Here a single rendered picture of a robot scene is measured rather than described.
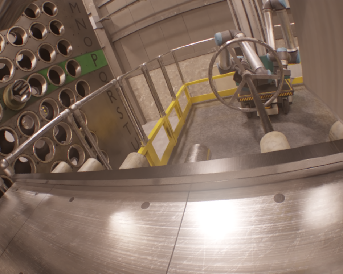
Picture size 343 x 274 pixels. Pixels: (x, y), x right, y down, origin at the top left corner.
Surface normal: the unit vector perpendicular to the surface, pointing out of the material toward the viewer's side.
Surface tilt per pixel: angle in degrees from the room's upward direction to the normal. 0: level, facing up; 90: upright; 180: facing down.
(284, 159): 0
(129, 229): 0
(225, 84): 90
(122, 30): 90
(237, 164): 0
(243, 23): 90
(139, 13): 90
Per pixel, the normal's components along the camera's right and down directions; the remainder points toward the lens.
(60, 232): -0.33, -0.83
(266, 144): -0.78, -0.61
